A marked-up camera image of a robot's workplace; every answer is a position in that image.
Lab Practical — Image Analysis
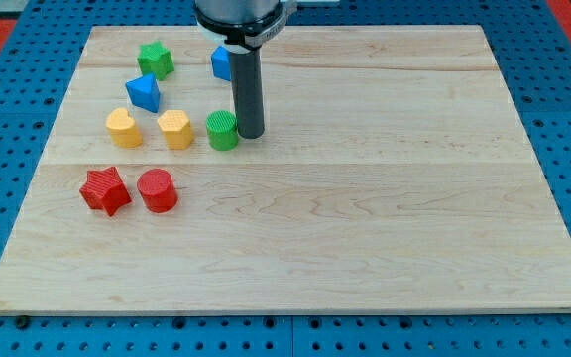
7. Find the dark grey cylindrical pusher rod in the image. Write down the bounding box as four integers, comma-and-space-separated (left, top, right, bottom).
229, 49, 265, 139

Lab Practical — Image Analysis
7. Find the blue cube block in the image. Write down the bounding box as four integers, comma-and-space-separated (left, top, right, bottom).
210, 47, 231, 81

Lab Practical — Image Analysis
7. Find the green star block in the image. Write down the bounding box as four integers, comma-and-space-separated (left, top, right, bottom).
137, 41, 174, 80

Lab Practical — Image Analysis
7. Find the red star block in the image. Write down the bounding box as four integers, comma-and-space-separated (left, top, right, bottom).
79, 167, 132, 216

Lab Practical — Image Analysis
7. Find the green cylinder block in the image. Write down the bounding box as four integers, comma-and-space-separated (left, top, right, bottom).
205, 110, 238, 151

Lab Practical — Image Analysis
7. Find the yellow hexagon block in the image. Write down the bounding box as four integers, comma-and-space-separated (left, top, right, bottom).
157, 110, 194, 150

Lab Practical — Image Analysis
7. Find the blue triangle block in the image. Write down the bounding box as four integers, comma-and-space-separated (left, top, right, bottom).
125, 73, 161, 113

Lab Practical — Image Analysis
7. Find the yellow heart block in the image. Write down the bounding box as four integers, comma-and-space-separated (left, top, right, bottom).
105, 107, 143, 148

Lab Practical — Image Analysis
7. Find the red cylinder block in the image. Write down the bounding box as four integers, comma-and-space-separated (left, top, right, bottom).
137, 169, 178, 213

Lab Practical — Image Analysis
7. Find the light wooden board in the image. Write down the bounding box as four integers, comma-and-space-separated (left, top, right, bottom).
0, 25, 571, 316

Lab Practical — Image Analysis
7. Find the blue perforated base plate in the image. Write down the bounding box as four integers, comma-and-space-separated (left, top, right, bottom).
0, 0, 571, 356

